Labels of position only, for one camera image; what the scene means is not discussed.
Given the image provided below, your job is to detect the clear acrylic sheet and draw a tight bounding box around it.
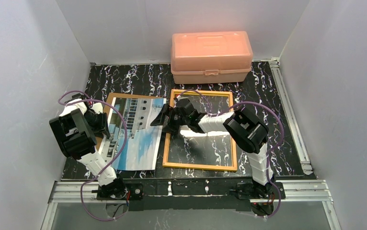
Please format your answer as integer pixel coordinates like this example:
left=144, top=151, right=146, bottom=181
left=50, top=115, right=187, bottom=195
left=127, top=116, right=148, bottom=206
left=167, top=91, right=233, bottom=167

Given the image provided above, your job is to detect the building photo print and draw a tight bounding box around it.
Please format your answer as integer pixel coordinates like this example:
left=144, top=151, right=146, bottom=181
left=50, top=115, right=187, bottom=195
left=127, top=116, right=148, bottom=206
left=97, top=94, right=166, bottom=171

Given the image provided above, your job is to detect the brown cardboard backing board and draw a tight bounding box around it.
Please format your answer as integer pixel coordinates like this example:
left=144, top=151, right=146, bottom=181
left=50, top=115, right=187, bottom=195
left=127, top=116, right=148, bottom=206
left=95, top=92, right=167, bottom=150

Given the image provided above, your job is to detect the yellow wooden picture frame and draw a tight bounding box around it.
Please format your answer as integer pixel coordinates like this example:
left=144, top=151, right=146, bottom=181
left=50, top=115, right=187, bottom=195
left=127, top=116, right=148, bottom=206
left=162, top=89, right=238, bottom=172

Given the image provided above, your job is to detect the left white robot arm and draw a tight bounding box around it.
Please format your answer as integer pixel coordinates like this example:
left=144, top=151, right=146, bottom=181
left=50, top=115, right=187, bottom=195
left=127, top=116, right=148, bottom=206
left=49, top=90, right=127, bottom=199

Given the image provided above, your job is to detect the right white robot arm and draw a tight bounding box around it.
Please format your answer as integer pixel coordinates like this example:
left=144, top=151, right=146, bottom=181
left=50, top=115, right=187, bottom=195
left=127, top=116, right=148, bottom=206
left=150, top=98, right=273, bottom=196

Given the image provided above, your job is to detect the orange plastic storage box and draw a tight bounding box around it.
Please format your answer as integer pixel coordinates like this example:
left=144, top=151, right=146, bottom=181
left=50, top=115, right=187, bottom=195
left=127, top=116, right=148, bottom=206
left=171, top=31, right=253, bottom=84

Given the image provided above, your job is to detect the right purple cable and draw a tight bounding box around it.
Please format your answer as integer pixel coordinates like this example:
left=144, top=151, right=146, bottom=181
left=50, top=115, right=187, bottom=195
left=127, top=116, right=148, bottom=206
left=174, top=89, right=285, bottom=219

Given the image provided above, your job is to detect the purple cable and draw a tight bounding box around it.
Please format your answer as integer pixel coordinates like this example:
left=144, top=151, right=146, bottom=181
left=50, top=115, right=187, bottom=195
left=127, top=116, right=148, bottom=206
left=58, top=90, right=128, bottom=222
left=174, top=89, right=285, bottom=219

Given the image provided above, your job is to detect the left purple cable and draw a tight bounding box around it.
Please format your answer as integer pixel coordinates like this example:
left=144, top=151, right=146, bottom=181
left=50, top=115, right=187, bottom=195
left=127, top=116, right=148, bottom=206
left=58, top=90, right=128, bottom=222

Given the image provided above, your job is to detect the aluminium side rail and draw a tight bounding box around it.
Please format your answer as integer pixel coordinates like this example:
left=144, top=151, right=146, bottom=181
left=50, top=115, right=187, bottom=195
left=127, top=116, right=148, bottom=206
left=268, top=58, right=313, bottom=175

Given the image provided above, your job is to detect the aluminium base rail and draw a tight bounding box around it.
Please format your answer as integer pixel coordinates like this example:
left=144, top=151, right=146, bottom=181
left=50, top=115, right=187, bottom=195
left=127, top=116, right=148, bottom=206
left=49, top=178, right=333, bottom=203

